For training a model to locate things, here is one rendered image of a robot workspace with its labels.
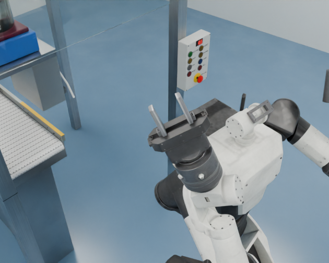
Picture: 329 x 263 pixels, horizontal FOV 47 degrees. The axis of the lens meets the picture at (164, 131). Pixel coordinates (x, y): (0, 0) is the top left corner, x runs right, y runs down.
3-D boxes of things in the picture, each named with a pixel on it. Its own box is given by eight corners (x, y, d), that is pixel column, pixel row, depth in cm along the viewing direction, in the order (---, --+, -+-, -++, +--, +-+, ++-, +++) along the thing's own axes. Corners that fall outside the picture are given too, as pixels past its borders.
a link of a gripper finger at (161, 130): (154, 111, 68) (167, 135, 72) (151, 102, 71) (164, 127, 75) (145, 115, 69) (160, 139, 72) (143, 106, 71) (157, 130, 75)
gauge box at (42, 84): (66, 99, 153) (57, 56, 140) (43, 111, 147) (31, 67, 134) (36, 79, 164) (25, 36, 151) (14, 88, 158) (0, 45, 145)
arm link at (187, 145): (144, 127, 77) (167, 166, 84) (151, 155, 69) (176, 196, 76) (200, 100, 76) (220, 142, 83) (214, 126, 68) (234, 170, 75)
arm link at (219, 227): (179, 189, 83) (196, 241, 87) (218, 184, 79) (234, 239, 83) (187, 175, 89) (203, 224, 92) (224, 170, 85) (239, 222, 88)
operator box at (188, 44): (207, 78, 201) (211, 32, 184) (185, 92, 192) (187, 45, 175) (198, 74, 204) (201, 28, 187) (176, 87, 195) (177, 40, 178)
